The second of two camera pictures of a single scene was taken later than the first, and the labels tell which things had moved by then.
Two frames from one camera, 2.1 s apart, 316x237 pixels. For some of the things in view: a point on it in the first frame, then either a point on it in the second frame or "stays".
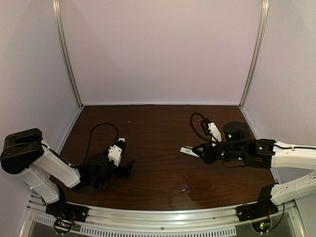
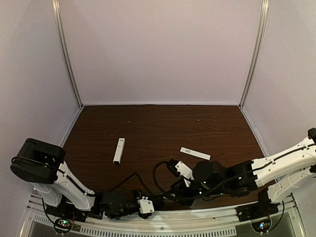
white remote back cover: x=188 y=151 stays
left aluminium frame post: x=57 y=8 stays
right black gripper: x=212 y=153 → x=179 y=186
